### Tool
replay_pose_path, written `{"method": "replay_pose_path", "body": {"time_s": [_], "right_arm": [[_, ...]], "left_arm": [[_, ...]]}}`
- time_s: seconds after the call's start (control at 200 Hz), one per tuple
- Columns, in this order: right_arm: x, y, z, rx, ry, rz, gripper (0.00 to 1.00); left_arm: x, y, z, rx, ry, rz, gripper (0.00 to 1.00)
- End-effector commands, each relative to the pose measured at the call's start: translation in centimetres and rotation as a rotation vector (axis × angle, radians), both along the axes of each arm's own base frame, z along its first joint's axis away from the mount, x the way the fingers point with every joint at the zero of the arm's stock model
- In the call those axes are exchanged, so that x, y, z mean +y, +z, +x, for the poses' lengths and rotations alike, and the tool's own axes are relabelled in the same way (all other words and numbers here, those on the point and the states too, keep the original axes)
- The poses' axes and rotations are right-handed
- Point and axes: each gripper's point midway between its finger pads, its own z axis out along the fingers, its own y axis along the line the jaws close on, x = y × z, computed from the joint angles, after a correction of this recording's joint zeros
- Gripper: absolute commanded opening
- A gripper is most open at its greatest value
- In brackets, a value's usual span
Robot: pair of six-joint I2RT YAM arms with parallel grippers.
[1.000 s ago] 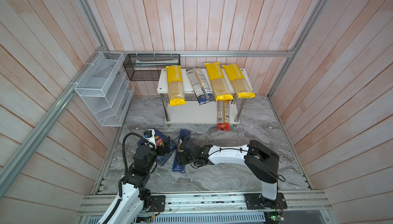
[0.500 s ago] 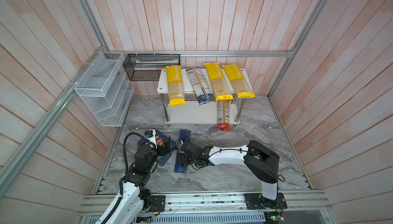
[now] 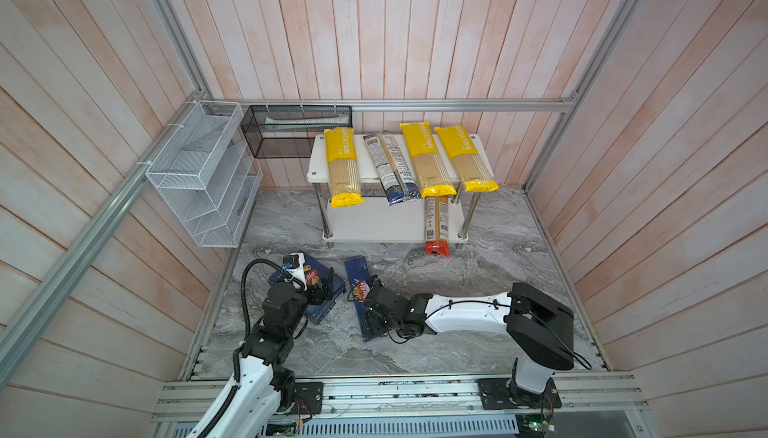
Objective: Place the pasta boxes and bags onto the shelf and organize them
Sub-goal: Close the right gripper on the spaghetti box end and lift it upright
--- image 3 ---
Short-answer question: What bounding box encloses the white wire mesh organizer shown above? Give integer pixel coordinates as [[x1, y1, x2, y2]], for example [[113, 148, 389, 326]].
[[146, 101, 263, 248]]

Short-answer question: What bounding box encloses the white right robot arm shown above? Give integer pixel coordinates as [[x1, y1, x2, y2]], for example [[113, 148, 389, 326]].
[[356, 280, 592, 411]]

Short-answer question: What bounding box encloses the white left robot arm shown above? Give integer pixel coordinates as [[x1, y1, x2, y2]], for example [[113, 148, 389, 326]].
[[188, 252, 335, 437]]

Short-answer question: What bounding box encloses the blue Barilla spaghetti bag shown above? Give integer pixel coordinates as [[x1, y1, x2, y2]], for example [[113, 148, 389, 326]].
[[344, 255, 386, 342]]

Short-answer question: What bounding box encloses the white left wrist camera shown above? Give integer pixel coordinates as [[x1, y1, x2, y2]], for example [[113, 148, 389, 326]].
[[282, 252, 307, 289]]

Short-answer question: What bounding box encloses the red spaghetti bag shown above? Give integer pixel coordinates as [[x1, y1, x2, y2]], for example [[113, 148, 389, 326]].
[[424, 197, 450, 257]]

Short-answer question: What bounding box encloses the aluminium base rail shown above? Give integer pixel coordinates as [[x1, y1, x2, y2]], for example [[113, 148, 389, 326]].
[[149, 374, 649, 438]]

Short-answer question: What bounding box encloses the clear blue-ended spaghetti bag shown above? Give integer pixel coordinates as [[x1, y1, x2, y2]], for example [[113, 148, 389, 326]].
[[363, 132, 421, 206]]

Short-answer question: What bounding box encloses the yellow Pastatime spaghetti bag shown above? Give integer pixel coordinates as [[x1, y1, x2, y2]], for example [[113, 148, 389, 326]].
[[400, 122, 456, 198], [435, 124, 499, 193], [324, 127, 364, 208]]

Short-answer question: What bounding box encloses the blue Barilla rigatoni box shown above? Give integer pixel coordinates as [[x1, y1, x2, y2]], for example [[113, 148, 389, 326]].
[[297, 252, 345, 325]]

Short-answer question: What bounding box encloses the white two-tier shelf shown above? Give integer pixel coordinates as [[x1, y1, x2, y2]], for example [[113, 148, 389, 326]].
[[306, 134, 483, 245]]

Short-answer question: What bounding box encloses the black mesh wall basket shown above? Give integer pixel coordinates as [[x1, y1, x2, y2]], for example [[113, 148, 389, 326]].
[[240, 104, 353, 159]]

